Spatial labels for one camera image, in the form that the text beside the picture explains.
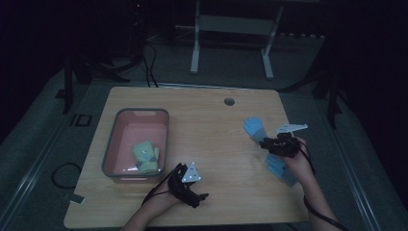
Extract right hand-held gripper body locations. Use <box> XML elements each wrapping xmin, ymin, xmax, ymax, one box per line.
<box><xmin>270</xmin><ymin>123</ymin><xmax>309</xmax><ymax>159</ymax></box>

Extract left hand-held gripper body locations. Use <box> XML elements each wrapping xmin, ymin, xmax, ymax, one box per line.
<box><xmin>166</xmin><ymin>161</ymin><xmax>203</xmax><ymax>209</ymax></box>

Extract blue glove with grey cuff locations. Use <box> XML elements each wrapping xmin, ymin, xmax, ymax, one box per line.
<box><xmin>242</xmin><ymin>116</ymin><xmax>269</xmax><ymax>144</ymax></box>

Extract plain blue glove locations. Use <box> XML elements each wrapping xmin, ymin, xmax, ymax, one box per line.
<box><xmin>264</xmin><ymin>153</ymin><xmax>299</xmax><ymax>188</ymax></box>

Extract green glove with face print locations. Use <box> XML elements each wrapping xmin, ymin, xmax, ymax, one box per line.
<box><xmin>132</xmin><ymin>140</ymin><xmax>160</xmax><ymax>174</ymax></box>

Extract pink basin with grey rim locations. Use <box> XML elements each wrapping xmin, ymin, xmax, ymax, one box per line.
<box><xmin>101</xmin><ymin>108</ymin><xmax>170</xmax><ymax>185</ymax></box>

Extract person's right hand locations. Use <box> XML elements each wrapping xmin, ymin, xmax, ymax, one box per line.
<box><xmin>283</xmin><ymin>137</ymin><xmax>318</xmax><ymax>188</ymax></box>

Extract person's left hand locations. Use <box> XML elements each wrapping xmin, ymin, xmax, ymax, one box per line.
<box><xmin>145</xmin><ymin>189</ymin><xmax>185</xmax><ymax>214</ymax></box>

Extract black metal stand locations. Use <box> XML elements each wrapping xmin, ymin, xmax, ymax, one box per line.
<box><xmin>278</xmin><ymin>35</ymin><xmax>351</xmax><ymax>130</ymax></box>

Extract grey tape piece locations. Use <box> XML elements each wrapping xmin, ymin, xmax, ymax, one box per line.
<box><xmin>67</xmin><ymin>192</ymin><xmax>86</xmax><ymax>206</ymax></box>

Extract white metal stand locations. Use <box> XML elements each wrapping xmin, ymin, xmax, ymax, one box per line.
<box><xmin>175</xmin><ymin>0</ymin><xmax>285</xmax><ymax>81</ymax></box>

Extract black tripod stand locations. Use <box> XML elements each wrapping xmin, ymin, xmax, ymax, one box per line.
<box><xmin>56</xmin><ymin>56</ymin><xmax>131</xmax><ymax>116</ymax></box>

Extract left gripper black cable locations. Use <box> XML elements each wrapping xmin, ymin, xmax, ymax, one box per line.
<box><xmin>141</xmin><ymin>171</ymin><xmax>181</xmax><ymax>206</ymax></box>

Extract black floor cables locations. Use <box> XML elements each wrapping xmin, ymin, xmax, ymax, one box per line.
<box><xmin>140</xmin><ymin>41</ymin><xmax>160</xmax><ymax>89</ymax></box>

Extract black cable loop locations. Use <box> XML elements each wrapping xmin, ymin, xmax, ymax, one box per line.
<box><xmin>51</xmin><ymin>162</ymin><xmax>83</xmax><ymax>190</ymax></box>

